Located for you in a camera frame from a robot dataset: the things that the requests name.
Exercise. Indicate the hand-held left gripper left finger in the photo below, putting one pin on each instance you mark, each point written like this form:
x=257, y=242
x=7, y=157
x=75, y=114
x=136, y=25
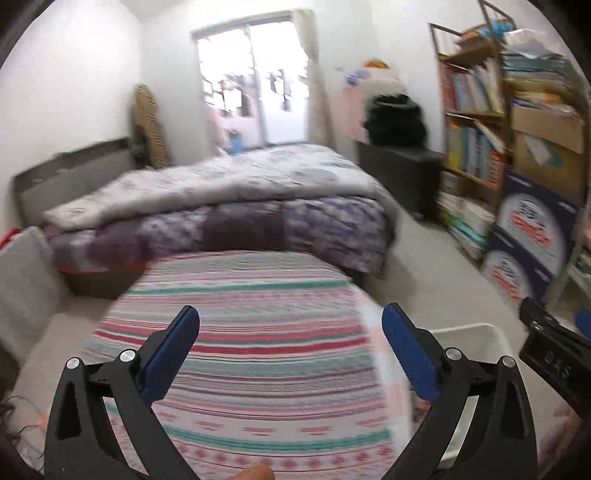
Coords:
x=171, y=350

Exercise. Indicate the colourful toy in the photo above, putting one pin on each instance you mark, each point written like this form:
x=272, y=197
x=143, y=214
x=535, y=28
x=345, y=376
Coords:
x=376, y=63

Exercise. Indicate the grey cat print blanket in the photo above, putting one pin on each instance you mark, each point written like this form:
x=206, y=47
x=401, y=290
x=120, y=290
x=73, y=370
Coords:
x=231, y=180

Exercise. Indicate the brown cardboard box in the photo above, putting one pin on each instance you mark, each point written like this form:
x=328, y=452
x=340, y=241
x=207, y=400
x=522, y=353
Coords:
x=549, y=152

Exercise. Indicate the grey padded panel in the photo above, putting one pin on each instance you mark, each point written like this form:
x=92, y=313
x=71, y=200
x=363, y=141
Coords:
x=27, y=286

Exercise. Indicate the large blue printed box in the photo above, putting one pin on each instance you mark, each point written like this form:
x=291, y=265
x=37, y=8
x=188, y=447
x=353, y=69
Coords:
x=535, y=226

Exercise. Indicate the striped patterned tablecloth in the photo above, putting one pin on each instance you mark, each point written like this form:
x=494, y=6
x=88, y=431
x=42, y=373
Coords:
x=277, y=323

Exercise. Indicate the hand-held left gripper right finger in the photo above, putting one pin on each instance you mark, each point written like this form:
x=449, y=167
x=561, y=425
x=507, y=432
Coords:
x=411, y=350

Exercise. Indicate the person's left hand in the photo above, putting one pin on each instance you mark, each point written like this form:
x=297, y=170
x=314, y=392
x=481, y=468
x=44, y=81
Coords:
x=251, y=473

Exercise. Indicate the wooden bookshelf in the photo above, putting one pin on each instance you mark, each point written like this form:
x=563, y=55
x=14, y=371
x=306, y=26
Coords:
x=436, y=69

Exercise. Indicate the plaid coat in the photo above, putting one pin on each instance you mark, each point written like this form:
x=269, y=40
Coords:
x=150, y=124

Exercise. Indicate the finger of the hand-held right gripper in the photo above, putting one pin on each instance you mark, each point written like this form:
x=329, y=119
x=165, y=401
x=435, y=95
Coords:
x=585, y=323

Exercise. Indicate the pile of black clothes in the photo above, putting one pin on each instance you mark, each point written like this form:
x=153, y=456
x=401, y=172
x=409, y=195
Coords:
x=395, y=120

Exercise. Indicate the white plastic bin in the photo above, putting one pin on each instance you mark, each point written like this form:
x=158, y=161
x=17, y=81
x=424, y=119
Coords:
x=475, y=341

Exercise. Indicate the hanging clothes on line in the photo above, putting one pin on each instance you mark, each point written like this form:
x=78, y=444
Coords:
x=240, y=92

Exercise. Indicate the stack of books on floor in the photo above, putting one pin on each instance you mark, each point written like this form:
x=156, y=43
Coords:
x=466, y=221

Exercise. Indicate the stack of books and papers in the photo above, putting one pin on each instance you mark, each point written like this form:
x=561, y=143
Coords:
x=535, y=69

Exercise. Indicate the blue bucket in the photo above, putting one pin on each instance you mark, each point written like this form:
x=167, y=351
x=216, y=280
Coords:
x=236, y=145

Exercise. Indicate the beige curtain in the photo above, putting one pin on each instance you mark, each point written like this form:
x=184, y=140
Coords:
x=316, y=92

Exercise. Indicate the pink cabinet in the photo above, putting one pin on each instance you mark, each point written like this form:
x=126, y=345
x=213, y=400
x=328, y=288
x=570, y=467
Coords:
x=353, y=110

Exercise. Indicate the black cabinet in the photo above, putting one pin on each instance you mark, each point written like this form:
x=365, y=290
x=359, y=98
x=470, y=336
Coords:
x=397, y=180

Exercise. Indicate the row of colourful tall books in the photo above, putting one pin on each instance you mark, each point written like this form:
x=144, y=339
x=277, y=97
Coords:
x=471, y=152

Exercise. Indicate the grey upholstered bed headboard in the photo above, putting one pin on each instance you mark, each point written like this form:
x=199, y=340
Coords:
x=60, y=180

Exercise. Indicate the person's right forearm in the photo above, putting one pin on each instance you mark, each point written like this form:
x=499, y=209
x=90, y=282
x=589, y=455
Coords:
x=561, y=434

